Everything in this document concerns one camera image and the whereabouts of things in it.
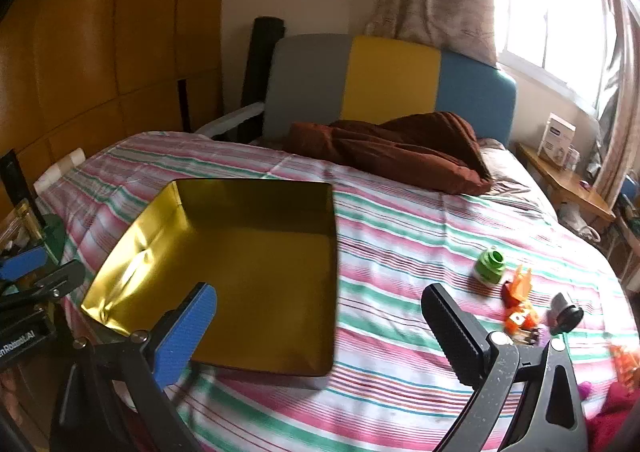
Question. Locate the gold tin tray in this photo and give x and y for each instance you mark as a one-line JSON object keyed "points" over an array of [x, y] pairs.
{"points": [[260, 282]]}

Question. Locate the black rolled mat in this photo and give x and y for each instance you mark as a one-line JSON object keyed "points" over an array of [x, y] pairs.
{"points": [[262, 56]]}

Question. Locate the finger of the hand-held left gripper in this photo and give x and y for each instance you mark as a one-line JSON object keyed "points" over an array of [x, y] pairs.
{"points": [[20, 266]]}

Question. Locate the gold capped glass bottle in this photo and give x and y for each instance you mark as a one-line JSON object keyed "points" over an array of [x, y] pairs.
{"points": [[22, 222]]}

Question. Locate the black capped jar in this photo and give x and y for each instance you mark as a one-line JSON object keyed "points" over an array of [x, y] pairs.
{"points": [[567, 317]]}

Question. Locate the striped bedsheet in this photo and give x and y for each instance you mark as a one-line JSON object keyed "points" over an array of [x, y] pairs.
{"points": [[400, 232]]}

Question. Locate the beige pillow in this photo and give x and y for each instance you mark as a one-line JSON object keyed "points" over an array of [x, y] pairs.
{"points": [[510, 171]]}

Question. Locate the red cloth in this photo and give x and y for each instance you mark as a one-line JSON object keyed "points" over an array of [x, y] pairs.
{"points": [[620, 417]]}

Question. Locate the black post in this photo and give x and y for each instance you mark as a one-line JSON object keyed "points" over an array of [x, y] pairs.
{"points": [[11, 179]]}

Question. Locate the orange linked cubes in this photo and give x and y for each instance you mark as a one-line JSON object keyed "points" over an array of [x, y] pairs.
{"points": [[520, 322]]}

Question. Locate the wooden wardrobe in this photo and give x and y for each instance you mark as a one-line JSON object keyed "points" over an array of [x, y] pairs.
{"points": [[100, 31]]}

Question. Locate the orange plastic toy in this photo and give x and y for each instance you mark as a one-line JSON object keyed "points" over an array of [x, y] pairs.
{"points": [[520, 287]]}

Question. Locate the white cardboard box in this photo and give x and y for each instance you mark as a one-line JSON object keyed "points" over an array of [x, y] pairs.
{"points": [[556, 136]]}

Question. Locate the grey yellow blue headboard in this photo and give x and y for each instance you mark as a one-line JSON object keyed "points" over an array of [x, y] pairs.
{"points": [[390, 76]]}

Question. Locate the window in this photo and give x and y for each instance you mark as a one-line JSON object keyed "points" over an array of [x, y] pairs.
{"points": [[550, 6]]}

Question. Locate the wooden nightstand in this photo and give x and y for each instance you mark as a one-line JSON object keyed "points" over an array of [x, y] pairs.
{"points": [[575, 187]]}

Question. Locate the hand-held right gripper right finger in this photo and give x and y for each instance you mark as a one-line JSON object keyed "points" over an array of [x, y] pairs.
{"points": [[450, 327]]}

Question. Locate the green bottle cap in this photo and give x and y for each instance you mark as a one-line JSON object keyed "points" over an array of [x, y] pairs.
{"points": [[489, 269]]}

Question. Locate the orange plastic comb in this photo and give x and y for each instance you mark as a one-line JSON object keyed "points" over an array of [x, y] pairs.
{"points": [[625, 364]]}

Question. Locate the grey side curtain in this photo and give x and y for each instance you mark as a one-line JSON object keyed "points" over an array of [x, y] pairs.
{"points": [[617, 106]]}

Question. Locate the brown blanket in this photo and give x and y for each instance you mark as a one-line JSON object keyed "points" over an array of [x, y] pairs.
{"points": [[390, 146]]}

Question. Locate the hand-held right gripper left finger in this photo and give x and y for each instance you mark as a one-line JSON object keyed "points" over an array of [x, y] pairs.
{"points": [[185, 332]]}

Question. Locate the white bed rail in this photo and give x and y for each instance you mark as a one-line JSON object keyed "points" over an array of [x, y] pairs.
{"points": [[235, 116]]}

